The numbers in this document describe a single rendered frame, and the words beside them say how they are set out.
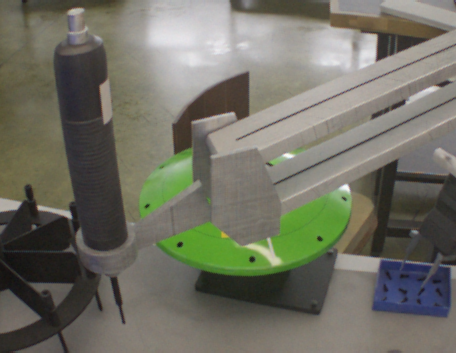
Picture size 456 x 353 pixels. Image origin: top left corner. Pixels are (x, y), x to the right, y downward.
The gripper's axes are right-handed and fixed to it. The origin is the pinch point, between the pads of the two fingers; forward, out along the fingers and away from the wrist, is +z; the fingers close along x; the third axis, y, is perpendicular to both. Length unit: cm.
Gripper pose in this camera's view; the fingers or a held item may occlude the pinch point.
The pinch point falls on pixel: (410, 278)
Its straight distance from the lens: 95.6
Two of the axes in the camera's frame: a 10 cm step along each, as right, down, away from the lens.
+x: -5.4, -4.8, 6.9
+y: 7.5, 1.0, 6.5
